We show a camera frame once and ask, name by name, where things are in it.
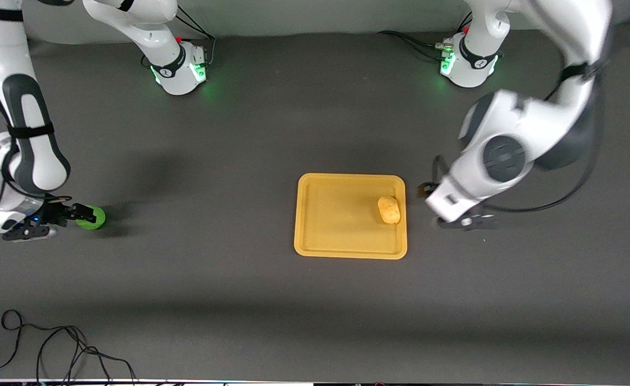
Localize green apple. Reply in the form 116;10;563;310
77;206;107;231

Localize yellow-brown potato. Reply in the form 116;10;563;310
377;196;401;225

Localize yellow plastic tray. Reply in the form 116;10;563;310
294;173;408;260

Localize dark grey table mat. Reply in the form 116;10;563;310
0;19;630;382

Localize thin black loose cable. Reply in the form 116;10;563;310
0;309;136;384

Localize black left arm base cables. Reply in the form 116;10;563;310
378;12;474;61

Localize black arm base cables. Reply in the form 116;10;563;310
378;12;474;61
142;8;216;69

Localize black right arm base cables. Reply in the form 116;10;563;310
142;8;216;69

